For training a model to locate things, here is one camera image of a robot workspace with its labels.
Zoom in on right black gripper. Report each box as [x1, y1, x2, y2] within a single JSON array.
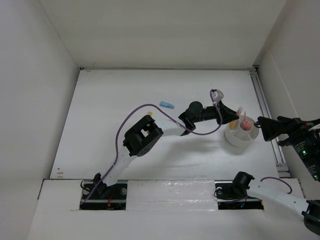
[[257, 113, 320, 180]]

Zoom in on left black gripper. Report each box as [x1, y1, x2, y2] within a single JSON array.
[[192, 100, 238, 126]]

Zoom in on orange pink highlighter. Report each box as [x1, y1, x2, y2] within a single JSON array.
[[229, 105, 244, 130]]

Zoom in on orange pen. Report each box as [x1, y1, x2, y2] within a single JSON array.
[[239, 120, 253, 131]]

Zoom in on black handled scissors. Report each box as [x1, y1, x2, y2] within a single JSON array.
[[254, 122, 261, 128]]

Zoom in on red pink pen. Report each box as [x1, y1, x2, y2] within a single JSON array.
[[242, 111, 247, 130]]

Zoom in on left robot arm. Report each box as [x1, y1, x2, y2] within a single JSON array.
[[88, 101, 239, 199]]

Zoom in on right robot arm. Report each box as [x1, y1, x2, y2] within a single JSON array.
[[231, 116, 320, 235]]

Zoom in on white round divided container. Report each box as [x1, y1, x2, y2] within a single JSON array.
[[224, 115, 259, 148]]

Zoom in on blue capped marker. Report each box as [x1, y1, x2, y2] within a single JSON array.
[[159, 101, 175, 109]]

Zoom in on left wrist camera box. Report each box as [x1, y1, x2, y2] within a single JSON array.
[[209, 89, 224, 104]]

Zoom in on metal rail right side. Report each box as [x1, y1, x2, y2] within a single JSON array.
[[249, 65, 292, 179]]

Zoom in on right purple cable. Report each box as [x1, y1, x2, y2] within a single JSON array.
[[259, 176, 293, 195]]

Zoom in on purple cable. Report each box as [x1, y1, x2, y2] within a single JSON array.
[[82, 90, 223, 206], [259, 176, 293, 195]]

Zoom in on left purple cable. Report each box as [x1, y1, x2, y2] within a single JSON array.
[[82, 90, 223, 206]]

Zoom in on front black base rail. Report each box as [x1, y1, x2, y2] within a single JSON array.
[[79, 181, 264, 211]]

